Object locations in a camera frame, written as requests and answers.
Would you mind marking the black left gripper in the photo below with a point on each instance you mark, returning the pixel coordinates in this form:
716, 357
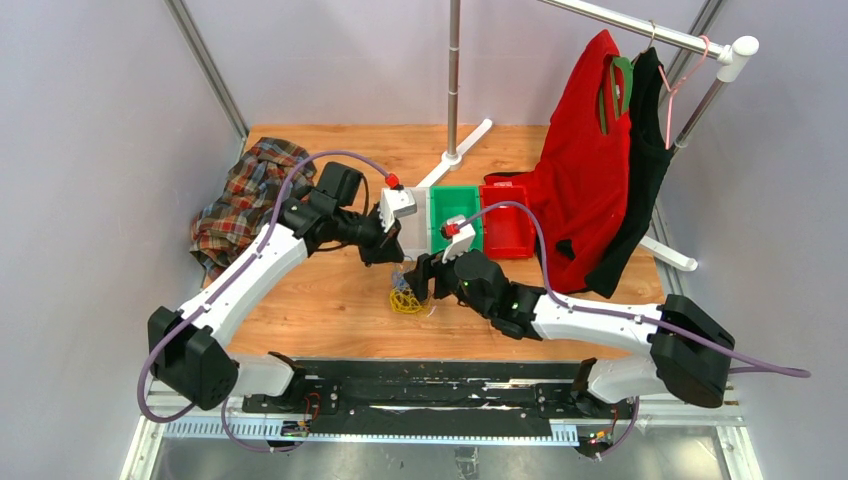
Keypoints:
386, 247

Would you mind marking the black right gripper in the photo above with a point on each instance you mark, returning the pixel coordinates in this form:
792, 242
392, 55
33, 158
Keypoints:
429, 265

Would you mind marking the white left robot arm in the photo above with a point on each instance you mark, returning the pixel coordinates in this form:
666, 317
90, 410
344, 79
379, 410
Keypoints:
188, 346

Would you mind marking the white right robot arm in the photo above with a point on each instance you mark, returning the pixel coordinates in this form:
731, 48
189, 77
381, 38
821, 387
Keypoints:
675, 347

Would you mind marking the white plastic bin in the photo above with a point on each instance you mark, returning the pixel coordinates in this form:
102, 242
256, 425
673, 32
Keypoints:
415, 234

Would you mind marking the green plastic bin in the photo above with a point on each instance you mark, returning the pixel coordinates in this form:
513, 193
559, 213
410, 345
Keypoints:
447, 202

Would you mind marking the red plastic bin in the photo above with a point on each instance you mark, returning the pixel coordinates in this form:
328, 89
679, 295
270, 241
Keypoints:
508, 232

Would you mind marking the plaid shirt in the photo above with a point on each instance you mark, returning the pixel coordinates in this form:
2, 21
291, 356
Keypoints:
222, 230

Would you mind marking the red sweater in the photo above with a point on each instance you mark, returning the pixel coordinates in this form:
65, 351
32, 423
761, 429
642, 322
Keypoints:
578, 190

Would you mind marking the black garment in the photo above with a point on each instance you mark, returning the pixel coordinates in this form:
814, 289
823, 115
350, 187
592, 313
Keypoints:
648, 165

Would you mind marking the green hanger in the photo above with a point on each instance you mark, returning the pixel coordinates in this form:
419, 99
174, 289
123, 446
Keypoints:
615, 91

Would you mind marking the pink hanger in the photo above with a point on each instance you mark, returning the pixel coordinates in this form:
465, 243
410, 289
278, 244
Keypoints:
673, 89

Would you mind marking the silver clothes rack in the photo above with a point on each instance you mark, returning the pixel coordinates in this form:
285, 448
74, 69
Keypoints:
732, 59

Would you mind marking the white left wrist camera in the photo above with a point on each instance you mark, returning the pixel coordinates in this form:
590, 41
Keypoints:
395, 204

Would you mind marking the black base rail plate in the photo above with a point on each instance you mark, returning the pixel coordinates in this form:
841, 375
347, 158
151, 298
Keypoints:
420, 398

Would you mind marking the aluminium frame rail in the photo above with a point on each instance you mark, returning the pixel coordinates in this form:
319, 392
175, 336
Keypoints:
664, 439

